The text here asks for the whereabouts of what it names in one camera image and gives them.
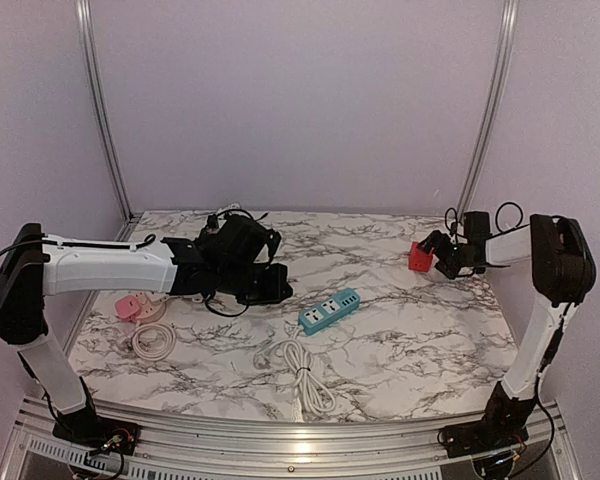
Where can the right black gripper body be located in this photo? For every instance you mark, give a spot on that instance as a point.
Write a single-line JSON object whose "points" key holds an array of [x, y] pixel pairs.
{"points": [[454, 257]]}

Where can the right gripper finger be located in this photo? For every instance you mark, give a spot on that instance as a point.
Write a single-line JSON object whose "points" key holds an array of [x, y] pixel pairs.
{"points": [[431, 242], [445, 268]]}

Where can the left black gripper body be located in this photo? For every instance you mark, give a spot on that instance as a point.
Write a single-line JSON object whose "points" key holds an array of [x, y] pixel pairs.
{"points": [[252, 290]]}

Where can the red cube socket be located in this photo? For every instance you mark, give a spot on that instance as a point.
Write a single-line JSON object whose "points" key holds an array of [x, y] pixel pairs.
{"points": [[419, 261]]}

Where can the teal power strip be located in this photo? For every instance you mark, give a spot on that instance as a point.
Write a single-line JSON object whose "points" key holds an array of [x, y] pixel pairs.
{"points": [[328, 312]]}

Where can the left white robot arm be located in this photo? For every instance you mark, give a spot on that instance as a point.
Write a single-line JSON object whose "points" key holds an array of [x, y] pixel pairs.
{"points": [[37, 265]]}

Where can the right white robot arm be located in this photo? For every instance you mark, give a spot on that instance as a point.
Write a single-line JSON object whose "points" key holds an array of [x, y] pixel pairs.
{"points": [[563, 272]]}

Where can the pink cube socket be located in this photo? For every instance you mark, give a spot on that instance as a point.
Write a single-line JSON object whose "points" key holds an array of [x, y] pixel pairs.
{"points": [[128, 308]]}

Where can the beige round power strip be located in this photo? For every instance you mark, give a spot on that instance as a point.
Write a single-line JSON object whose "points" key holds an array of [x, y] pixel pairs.
{"points": [[148, 306]]}

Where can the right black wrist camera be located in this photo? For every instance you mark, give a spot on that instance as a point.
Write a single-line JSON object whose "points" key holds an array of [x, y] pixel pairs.
{"points": [[476, 226]]}

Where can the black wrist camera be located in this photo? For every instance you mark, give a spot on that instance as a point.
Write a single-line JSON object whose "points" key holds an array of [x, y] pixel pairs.
{"points": [[476, 226], [239, 241]]}

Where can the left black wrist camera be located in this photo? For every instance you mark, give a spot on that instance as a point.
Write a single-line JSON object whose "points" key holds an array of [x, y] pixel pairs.
{"points": [[239, 241]]}

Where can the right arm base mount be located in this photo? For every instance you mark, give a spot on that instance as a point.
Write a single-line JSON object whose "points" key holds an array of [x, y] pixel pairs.
{"points": [[503, 424]]}

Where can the aluminium front rail frame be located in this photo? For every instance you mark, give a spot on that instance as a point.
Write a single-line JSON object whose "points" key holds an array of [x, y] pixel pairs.
{"points": [[175, 446]]}

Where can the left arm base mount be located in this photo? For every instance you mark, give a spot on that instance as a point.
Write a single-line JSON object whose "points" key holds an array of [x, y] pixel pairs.
{"points": [[89, 429]]}

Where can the right aluminium post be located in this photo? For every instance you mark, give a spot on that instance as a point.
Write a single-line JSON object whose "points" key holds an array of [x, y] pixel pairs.
{"points": [[497, 85]]}

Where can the aluminium post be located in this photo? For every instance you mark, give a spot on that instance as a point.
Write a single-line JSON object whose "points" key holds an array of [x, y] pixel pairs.
{"points": [[497, 85], [85, 23]]}

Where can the left aluminium post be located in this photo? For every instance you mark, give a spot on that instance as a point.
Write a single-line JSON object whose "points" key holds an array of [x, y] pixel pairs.
{"points": [[85, 23]]}

